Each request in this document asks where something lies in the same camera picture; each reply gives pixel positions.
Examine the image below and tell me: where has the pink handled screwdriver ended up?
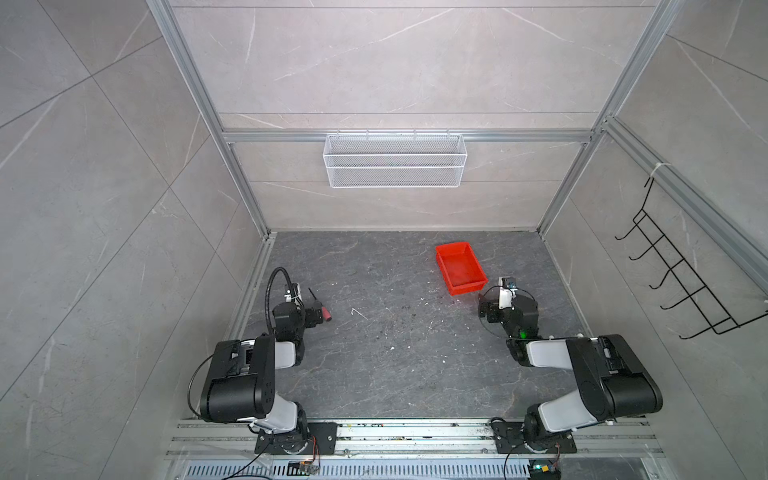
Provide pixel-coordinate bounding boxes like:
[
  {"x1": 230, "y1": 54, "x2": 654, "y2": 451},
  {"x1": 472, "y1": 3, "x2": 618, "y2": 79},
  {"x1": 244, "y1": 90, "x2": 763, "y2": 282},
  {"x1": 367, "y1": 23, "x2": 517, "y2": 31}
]
[{"x1": 308, "y1": 288, "x2": 332, "y2": 324}]

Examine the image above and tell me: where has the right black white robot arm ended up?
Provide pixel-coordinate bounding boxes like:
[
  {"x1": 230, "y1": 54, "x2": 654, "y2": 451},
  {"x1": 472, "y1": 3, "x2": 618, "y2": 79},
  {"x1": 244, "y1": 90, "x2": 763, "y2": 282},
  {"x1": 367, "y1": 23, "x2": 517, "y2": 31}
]
[{"x1": 478, "y1": 289, "x2": 663, "y2": 452}]

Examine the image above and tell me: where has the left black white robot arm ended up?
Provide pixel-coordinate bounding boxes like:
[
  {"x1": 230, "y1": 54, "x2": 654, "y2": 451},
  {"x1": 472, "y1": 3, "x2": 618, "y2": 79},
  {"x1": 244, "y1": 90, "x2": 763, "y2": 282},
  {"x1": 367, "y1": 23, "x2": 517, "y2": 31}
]
[{"x1": 199, "y1": 300, "x2": 331, "y2": 454}]

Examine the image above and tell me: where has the red plastic bin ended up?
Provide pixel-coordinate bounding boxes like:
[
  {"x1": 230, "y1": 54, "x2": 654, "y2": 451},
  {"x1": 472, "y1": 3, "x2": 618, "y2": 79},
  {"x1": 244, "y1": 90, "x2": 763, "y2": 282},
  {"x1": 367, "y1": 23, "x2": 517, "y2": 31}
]
[{"x1": 436, "y1": 241, "x2": 488, "y2": 296}]

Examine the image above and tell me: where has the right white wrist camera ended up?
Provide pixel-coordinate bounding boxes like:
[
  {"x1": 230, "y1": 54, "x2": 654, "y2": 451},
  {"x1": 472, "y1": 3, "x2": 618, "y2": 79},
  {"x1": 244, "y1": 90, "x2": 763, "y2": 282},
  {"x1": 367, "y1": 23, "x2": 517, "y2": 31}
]
[{"x1": 498, "y1": 276, "x2": 517, "y2": 310}]

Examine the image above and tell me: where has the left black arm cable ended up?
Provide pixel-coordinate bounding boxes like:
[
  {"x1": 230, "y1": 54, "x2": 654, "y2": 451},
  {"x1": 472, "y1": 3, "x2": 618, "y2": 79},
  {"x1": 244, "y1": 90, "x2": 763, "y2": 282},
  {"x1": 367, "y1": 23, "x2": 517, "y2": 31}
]
[{"x1": 264, "y1": 266, "x2": 295, "y2": 335}]

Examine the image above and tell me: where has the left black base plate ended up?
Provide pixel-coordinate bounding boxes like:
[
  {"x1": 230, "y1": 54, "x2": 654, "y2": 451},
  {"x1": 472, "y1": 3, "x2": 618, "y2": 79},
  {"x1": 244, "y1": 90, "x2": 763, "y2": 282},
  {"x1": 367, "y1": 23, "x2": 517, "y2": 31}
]
[{"x1": 254, "y1": 421, "x2": 339, "y2": 455}]

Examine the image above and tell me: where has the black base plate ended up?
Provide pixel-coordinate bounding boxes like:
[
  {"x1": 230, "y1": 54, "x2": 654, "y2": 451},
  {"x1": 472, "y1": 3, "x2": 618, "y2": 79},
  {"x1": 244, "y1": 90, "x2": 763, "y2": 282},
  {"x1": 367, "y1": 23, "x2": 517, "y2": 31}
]
[
  {"x1": 254, "y1": 421, "x2": 339, "y2": 455},
  {"x1": 489, "y1": 417, "x2": 577, "y2": 454}
]

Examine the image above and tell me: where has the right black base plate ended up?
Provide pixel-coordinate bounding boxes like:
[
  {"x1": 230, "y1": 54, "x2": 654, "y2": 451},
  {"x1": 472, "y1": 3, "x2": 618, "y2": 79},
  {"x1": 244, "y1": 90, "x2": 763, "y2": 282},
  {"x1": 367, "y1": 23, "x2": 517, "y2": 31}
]
[{"x1": 489, "y1": 417, "x2": 577, "y2": 454}]

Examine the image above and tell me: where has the white wire mesh basket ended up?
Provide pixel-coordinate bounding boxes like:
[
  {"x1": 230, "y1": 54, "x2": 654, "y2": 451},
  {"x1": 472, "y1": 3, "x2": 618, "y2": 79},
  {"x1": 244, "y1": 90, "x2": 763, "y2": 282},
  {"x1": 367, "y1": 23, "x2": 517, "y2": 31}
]
[{"x1": 323, "y1": 133, "x2": 468, "y2": 189}]

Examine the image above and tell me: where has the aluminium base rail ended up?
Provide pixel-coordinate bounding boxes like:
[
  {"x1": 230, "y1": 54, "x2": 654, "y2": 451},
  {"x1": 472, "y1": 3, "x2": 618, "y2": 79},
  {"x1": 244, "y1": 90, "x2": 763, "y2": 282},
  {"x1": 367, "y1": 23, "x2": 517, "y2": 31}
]
[{"x1": 162, "y1": 418, "x2": 665, "y2": 459}]

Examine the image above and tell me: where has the black wire hook rack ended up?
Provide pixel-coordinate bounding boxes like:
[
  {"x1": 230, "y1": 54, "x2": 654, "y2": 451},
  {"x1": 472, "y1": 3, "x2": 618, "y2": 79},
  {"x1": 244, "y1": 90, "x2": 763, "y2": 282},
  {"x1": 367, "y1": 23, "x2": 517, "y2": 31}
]
[{"x1": 614, "y1": 178, "x2": 767, "y2": 340}]

